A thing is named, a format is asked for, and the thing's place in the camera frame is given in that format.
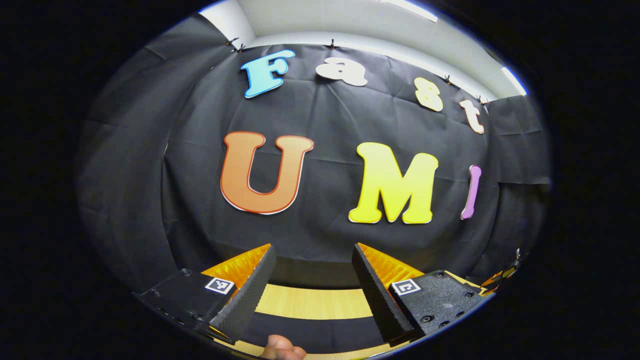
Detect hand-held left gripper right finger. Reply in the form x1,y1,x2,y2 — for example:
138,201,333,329
351,243,488,345

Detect ceiling light panel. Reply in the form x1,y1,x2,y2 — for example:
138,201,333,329
501,66,528,97
385,0,439,23

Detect black backdrop cloth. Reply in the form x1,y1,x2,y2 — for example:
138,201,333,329
77,12,551,296

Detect dark grey jeans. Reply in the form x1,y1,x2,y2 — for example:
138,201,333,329
239,312,398,355

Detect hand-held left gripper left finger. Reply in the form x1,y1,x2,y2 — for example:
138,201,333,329
132,243,277,345

